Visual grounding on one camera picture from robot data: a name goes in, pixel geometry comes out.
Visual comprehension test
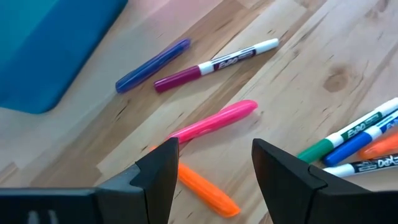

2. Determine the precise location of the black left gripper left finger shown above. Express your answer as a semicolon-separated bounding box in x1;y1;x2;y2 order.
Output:
0;137;180;224

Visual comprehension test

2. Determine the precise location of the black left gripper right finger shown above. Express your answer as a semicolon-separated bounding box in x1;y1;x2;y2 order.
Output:
251;138;398;224

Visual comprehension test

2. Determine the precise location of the orange slim highlighter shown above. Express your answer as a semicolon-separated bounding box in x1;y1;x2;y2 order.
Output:
358;130;398;161
150;144;242;218

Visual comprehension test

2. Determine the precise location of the green dry erase marker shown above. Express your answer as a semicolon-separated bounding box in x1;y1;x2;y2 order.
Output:
297;97;398;165

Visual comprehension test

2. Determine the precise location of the black dry erase marker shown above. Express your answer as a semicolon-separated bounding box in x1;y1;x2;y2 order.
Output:
322;152;398;179

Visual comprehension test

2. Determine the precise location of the pink slim highlighter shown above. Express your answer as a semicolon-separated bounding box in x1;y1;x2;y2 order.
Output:
166;99;259;144

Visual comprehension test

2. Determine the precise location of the purple slim highlighter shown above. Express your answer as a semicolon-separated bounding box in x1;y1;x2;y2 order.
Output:
115;37;192;94

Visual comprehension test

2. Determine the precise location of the magenta dry erase marker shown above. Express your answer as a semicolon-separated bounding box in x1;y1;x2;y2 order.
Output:
154;37;280;94

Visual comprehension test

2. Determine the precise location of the blue plastic bin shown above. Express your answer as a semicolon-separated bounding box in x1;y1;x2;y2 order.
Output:
0;0;129;114

